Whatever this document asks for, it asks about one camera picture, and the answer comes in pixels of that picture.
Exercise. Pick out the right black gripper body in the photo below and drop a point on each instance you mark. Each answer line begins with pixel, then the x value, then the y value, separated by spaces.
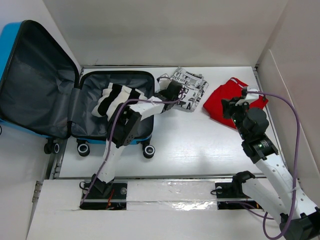
pixel 238 112

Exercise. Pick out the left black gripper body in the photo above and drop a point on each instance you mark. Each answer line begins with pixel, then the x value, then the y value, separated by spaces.
pixel 161 92

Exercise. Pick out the red polo shirt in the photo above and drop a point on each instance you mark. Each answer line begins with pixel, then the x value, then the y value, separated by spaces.
pixel 213 105

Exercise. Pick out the newspaper print garment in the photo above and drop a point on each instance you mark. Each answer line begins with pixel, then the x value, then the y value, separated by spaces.
pixel 193 86

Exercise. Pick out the black and white striped garment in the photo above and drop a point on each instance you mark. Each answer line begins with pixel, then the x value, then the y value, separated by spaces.
pixel 114 95

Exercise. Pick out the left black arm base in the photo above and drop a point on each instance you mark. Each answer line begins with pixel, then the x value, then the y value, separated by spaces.
pixel 114 200

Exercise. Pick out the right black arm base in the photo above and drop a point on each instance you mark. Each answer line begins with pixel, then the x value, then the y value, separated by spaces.
pixel 229 198

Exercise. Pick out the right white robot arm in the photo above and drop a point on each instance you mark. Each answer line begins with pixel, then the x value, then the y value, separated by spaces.
pixel 296 214

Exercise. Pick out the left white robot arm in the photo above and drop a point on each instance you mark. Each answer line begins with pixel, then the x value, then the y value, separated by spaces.
pixel 125 108

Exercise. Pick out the blue hard-shell suitcase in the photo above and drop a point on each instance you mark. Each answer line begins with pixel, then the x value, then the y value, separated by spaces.
pixel 41 90

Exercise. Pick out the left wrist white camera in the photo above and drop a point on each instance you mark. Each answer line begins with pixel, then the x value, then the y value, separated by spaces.
pixel 163 82

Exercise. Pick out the wrist white camera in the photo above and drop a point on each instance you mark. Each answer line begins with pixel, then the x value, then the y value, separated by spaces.
pixel 249 94
pixel 163 82

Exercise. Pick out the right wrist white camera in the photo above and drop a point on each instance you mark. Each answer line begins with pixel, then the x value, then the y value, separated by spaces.
pixel 249 94

